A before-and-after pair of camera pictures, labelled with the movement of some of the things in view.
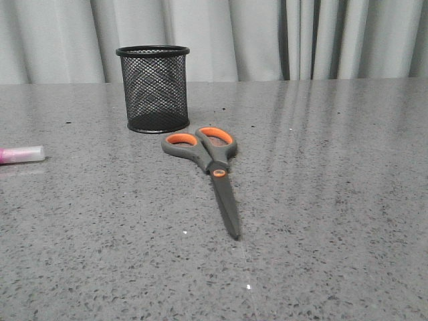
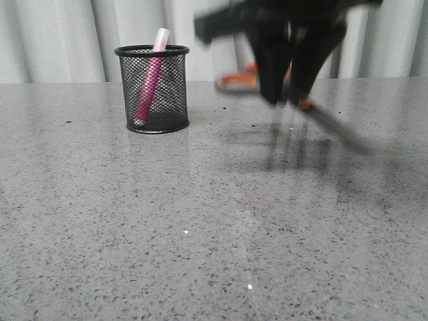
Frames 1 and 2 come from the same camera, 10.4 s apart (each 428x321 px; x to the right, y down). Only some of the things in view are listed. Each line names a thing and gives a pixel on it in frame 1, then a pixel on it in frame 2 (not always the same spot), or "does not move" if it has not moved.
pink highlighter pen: [21, 154] to [152, 77]
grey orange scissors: [212, 146] to [247, 77]
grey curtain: [56, 41] does not move
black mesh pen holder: [156, 87] does not move
